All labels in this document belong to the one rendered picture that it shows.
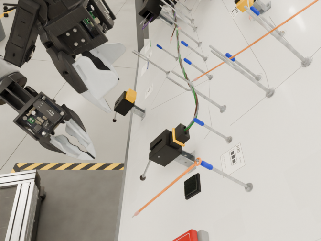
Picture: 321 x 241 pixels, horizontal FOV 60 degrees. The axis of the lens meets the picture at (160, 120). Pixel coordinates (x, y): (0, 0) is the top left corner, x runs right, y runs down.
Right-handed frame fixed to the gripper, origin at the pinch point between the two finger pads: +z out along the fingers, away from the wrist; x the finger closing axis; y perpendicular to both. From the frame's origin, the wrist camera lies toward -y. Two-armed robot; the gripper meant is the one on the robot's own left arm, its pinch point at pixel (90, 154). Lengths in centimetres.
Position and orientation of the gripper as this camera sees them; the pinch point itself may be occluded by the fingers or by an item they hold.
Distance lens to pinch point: 59.2
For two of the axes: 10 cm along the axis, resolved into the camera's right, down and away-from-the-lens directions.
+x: 6.4, -7.5, 1.7
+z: 7.4, 6.6, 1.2
